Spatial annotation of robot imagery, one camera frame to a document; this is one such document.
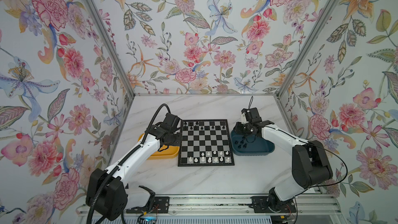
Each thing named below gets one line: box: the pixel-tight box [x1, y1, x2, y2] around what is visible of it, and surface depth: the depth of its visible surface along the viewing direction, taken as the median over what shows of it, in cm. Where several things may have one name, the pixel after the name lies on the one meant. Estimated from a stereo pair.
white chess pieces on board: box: [188, 150, 231, 163], surface depth 88 cm
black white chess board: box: [177, 118, 235, 167], surface depth 95 cm
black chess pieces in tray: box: [234, 135, 248, 149], surface depth 96 cm
